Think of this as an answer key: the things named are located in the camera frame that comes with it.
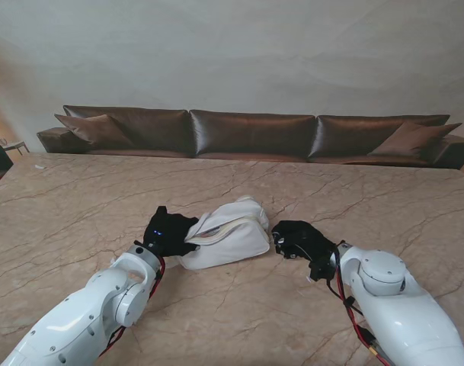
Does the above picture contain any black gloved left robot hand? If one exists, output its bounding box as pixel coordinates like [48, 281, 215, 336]
[142, 205, 201, 258]

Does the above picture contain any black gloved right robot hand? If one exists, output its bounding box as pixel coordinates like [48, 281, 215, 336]
[271, 220, 338, 264]

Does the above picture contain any cream white cosmetics bag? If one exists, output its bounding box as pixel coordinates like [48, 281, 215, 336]
[165, 195, 271, 271]

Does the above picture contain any brown leather sofa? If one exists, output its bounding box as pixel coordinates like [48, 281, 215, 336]
[36, 104, 464, 171]

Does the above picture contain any brown sofa pillow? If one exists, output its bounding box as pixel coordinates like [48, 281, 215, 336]
[368, 120, 463, 157]
[54, 113, 136, 149]

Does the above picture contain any grey side chair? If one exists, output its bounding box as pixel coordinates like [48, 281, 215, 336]
[0, 133, 29, 156]

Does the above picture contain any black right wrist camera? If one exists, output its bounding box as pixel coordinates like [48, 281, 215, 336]
[309, 257, 336, 283]

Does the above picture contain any red black left arm cable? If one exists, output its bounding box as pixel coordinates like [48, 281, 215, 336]
[100, 255, 167, 358]

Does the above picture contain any red black arm cable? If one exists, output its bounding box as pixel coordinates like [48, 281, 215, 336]
[325, 247, 392, 365]
[100, 255, 167, 358]

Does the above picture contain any red black right arm cable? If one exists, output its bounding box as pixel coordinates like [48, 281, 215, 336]
[325, 247, 392, 365]

